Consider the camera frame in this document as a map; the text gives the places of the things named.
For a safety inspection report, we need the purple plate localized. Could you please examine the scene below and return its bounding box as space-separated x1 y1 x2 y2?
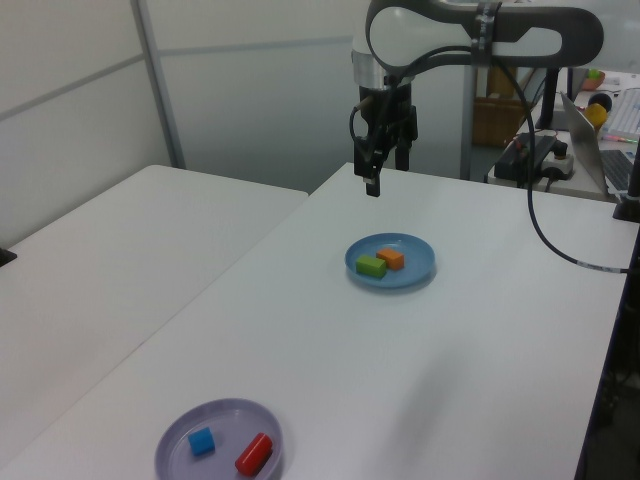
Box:
153 397 285 480

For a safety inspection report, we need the red cylinder block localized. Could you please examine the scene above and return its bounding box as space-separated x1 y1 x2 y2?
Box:
234 432 275 476

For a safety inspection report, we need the blue hexagonal block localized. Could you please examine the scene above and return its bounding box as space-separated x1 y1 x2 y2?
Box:
187 426 217 458

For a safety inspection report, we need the white grey power plug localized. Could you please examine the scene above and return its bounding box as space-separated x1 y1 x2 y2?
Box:
539 139 576 182

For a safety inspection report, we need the black monitor stand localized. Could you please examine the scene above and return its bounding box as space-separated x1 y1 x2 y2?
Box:
537 67 571 132

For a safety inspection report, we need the black clamp mount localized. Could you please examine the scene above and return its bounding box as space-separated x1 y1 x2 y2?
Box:
612 132 640 222

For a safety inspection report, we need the black power strip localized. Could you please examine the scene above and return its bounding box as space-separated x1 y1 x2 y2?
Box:
493 132 559 180

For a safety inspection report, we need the blue plate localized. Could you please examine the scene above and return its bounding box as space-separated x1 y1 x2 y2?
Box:
343 232 437 294

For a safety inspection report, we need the green rectangular block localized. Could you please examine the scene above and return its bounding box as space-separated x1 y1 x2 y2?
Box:
355 254 389 280

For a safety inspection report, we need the silver laptop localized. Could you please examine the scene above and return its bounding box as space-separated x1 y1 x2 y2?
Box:
558 89 639 199

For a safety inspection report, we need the black cable strap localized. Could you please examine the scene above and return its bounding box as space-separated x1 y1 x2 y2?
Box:
471 0 503 67

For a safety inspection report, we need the orange rectangular block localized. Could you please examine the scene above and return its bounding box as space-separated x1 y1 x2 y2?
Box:
375 248 406 273

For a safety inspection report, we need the brown wooden box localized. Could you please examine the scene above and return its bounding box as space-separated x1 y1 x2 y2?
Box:
472 64 529 149

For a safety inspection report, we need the white neighbouring table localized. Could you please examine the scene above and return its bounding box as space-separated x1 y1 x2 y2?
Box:
0 164 310 469

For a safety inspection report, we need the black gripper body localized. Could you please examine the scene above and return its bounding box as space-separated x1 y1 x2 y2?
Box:
355 84 418 151

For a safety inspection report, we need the dark metal frame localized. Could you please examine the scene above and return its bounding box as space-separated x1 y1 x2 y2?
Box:
574 214 640 480

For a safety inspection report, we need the white office desk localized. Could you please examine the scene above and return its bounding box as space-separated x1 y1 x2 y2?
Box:
485 64 640 204

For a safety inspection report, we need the grey partition post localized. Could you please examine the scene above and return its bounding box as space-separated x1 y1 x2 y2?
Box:
462 64 482 181
130 0 187 170

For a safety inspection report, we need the white keyboard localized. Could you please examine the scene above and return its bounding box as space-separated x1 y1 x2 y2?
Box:
602 87 640 142

